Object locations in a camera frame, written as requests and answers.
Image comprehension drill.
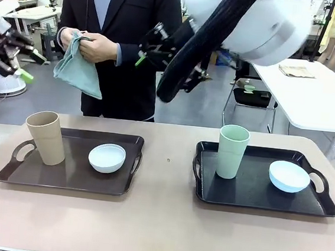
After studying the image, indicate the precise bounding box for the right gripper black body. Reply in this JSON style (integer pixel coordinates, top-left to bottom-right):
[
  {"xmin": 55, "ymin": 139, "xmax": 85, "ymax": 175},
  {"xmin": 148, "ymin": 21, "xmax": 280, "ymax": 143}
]
[{"xmin": 144, "ymin": 18, "xmax": 202, "ymax": 76}]

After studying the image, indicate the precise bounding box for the teal cloth mat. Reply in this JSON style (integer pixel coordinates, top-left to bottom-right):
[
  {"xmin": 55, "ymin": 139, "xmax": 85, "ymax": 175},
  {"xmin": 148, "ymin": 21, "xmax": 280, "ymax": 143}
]
[{"xmin": 51, "ymin": 30, "xmax": 109, "ymax": 101}]

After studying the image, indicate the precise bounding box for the person's left forearm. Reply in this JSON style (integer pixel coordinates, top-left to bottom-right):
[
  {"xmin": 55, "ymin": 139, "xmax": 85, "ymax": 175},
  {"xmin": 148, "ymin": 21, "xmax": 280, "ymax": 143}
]
[{"xmin": 113, "ymin": 39, "xmax": 164, "ymax": 72}]

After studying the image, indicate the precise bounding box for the person's right forearm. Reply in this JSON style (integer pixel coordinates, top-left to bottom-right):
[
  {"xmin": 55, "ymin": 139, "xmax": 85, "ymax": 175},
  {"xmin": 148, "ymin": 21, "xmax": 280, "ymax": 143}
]
[{"xmin": 57, "ymin": 0, "xmax": 80, "ymax": 33}]

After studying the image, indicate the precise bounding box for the brown serving tray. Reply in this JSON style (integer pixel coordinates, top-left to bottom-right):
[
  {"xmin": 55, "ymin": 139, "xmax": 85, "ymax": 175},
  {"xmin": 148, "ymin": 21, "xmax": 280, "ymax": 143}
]
[{"xmin": 0, "ymin": 122, "xmax": 147, "ymax": 199}]

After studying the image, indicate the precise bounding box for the black serving tray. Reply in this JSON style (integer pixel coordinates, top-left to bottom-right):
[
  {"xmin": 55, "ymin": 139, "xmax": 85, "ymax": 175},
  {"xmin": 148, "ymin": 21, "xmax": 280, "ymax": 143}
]
[{"xmin": 188, "ymin": 139, "xmax": 335, "ymax": 219}]

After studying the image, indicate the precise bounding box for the person's right hand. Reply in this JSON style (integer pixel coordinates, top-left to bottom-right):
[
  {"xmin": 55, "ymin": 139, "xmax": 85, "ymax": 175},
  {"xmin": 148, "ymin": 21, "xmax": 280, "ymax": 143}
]
[{"xmin": 56, "ymin": 25, "xmax": 87, "ymax": 54}]

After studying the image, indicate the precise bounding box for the person's left hand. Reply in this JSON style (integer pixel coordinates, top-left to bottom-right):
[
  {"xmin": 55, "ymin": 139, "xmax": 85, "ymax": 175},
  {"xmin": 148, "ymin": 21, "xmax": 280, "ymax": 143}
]
[{"xmin": 77, "ymin": 31, "xmax": 120, "ymax": 66}]

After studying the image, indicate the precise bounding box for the dark grey stool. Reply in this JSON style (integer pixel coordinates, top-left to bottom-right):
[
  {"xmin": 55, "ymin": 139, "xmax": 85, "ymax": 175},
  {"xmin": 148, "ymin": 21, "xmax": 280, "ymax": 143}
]
[{"xmin": 38, "ymin": 22, "xmax": 67, "ymax": 60}]

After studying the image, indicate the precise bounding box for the white background desk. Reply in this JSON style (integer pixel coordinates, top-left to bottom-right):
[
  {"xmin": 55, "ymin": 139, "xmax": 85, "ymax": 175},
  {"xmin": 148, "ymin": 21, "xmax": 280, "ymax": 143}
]
[{"xmin": 0, "ymin": 1, "xmax": 63, "ymax": 48}]

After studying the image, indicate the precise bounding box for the person in black jacket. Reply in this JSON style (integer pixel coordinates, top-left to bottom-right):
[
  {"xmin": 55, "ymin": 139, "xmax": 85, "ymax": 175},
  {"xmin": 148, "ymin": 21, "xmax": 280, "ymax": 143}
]
[{"xmin": 50, "ymin": 0, "xmax": 185, "ymax": 125}]

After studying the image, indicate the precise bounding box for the small green object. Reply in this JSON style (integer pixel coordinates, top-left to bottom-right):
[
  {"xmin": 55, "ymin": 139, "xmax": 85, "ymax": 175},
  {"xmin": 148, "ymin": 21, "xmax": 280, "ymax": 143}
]
[{"xmin": 242, "ymin": 83, "xmax": 257, "ymax": 95}]

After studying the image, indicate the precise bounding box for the black metal chair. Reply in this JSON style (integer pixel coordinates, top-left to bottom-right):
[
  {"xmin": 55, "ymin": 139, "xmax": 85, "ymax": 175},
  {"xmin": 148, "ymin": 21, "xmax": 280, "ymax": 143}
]
[{"xmin": 221, "ymin": 76, "xmax": 281, "ymax": 134}]

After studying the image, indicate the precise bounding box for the beige tall cup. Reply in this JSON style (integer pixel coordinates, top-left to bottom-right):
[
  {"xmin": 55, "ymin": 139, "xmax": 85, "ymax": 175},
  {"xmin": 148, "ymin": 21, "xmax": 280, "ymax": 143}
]
[{"xmin": 21, "ymin": 109, "xmax": 70, "ymax": 168}]

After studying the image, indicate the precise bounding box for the pale green tall cup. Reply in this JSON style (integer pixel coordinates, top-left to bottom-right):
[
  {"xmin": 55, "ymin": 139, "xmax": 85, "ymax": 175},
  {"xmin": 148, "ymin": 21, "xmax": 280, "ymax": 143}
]
[{"xmin": 214, "ymin": 123, "xmax": 252, "ymax": 182}]

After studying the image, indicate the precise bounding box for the beige folded cloth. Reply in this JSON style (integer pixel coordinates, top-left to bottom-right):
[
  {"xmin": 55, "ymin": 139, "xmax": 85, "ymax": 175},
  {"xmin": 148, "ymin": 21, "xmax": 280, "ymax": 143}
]
[{"xmin": 277, "ymin": 63, "xmax": 317, "ymax": 80}]

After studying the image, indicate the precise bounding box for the white bowl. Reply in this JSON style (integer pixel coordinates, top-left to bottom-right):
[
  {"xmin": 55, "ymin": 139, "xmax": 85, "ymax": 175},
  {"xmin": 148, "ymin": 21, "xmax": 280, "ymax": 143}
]
[
  {"xmin": 86, "ymin": 141, "xmax": 128, "ymax": 177},
  {"xmin": 266, "ymin": 159, "xmax": 313, "ymax": 195}
]

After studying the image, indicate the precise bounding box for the white side table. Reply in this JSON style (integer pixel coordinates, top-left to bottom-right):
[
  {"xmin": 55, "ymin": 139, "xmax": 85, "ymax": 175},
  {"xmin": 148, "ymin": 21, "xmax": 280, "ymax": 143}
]
[{"xmin": 242, "ymin": 54, "xmax": 335, "ymax": 162}]

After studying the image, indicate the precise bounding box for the black tripod pole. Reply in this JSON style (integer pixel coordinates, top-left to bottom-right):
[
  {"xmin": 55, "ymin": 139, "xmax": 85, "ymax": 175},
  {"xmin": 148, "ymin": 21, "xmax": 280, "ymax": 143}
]
[{"xmin": 308, "ymin": 0, "xmax": 335, "ymax": 66}]

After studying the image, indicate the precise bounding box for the black braided cable sleeve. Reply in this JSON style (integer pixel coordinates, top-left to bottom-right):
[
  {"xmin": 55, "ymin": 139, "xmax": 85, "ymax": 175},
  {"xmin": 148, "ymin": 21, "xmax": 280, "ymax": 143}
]
[{"xmin": 155, "ymin": 0, "xmax": 264, "ymax": 112}]

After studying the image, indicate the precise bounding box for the white round robot pedestal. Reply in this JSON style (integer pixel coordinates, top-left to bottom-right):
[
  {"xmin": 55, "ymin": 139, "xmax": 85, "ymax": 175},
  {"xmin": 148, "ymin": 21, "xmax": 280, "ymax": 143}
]
[{"xmin": 0, "ymin": 54, "xmax": 31, "ymax": 100}]

